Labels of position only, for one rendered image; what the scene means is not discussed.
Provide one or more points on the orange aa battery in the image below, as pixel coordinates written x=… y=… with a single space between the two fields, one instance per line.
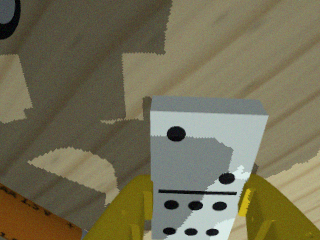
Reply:
x=22 y=219

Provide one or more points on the white domino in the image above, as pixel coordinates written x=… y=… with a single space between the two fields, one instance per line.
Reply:
x=202 y=153

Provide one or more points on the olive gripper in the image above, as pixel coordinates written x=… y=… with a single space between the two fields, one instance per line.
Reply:
x=269 y=214

